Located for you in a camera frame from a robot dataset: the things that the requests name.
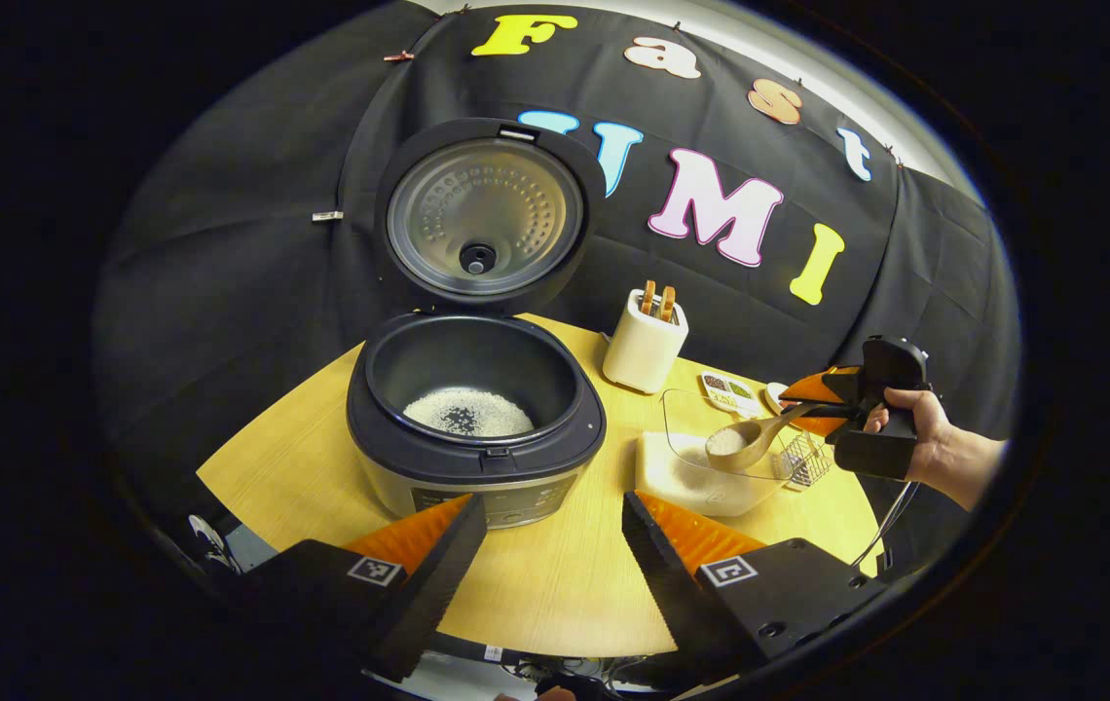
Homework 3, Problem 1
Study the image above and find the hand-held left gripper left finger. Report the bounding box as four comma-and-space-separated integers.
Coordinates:
243, 495, 488, 683

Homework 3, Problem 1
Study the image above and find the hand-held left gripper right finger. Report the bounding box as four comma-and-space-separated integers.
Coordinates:
621, 492, 892, 685

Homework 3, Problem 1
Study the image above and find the metal wire chopstick holder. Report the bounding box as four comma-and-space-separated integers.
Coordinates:
774, 431, 834, 491

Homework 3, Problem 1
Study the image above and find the wooden spoon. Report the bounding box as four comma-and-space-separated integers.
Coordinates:
705, 401, 824, 475

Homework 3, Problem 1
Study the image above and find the clear box with rice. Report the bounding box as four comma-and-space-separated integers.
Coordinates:
635, 387, 799, 518

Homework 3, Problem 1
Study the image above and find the dark grey rice cooker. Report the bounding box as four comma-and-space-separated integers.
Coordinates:
346, 118, 608, 530

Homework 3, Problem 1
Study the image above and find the white rice layer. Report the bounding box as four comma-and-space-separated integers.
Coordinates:
403, 387, 537, 438

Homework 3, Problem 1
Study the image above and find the white divided dish with beans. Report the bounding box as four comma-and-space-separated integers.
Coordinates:
699, 370, 765, 420

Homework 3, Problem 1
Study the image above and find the white toaster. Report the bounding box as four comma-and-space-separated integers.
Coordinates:
602, 288, 690, 395

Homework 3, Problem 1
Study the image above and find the white sneaker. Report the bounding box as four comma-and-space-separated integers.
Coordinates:
188, 514, 235, 571

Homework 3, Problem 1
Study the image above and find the thin grey cable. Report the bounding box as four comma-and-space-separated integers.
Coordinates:
852, 480, 921, 569

